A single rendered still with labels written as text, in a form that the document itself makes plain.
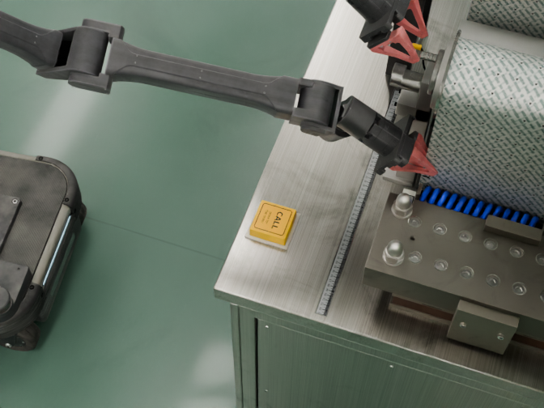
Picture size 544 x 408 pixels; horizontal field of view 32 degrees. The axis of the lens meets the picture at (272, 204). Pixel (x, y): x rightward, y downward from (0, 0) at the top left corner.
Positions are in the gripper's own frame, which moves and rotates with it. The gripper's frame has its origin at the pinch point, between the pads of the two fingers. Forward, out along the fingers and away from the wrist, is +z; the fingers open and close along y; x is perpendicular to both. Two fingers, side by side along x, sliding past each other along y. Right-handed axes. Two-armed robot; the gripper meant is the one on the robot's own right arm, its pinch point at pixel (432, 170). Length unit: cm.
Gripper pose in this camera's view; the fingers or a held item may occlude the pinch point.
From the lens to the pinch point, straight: 164.4
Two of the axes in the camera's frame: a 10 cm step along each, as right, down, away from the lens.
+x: 4.8, -3.3, -8.1
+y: -3.3, 8.0, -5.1
